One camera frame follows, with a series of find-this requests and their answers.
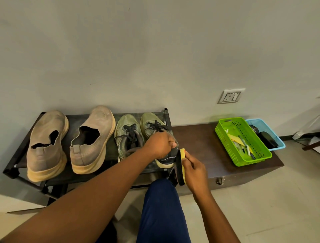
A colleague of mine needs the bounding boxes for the person's left hand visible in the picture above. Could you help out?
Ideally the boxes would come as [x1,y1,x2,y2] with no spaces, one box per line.
[143,131,177,161]

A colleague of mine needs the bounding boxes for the person's right hand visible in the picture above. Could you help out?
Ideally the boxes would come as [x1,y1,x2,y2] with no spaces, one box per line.
[181,150,209,197]

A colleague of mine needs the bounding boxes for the yellow-edged shoe shine sponge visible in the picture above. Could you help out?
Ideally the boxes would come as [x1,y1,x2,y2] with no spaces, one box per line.
[176,148,187,187]

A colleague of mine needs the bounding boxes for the green sneaker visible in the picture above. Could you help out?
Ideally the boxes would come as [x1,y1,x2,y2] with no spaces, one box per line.
[140,112,179,169]
[114,114,145,163]

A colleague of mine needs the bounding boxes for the yellow sticky note pad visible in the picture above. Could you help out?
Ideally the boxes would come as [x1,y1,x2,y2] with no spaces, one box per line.
[227,134,247,146]

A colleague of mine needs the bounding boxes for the beige suede shoe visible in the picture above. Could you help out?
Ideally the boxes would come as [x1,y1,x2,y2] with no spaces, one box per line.
[69,105,116,175]
[26,110,70,183]

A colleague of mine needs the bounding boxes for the person's right forearm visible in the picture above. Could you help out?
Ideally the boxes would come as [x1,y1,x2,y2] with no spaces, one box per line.
[194,191,242,243]

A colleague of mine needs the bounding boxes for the person's left forearm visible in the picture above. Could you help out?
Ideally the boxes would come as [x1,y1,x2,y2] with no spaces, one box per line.
[0,146,155,243]

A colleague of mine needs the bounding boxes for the dark brown low bench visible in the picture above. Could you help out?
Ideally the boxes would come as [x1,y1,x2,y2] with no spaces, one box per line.
[170,121,285,197]

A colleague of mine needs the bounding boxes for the green plastic basket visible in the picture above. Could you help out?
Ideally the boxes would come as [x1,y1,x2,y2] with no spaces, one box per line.
[214,117,273,167]

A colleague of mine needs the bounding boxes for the dark blue trousers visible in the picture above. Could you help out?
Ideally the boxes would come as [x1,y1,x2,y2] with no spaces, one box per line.
[95,178,192,243]

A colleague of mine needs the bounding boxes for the light blue plastic basket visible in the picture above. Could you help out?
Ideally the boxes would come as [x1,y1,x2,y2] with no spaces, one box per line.
[245,118,286,152]

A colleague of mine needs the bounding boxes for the black metal shoe rack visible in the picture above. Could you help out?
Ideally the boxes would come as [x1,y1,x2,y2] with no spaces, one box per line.
[3,108,179,207]

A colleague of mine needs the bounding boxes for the brown wooden furniture leg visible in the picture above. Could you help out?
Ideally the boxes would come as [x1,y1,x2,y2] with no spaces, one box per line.
[302,141,320,151]

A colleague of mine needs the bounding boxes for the white wall socket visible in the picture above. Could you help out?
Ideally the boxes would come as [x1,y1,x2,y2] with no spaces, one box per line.
[217,88,246,104]

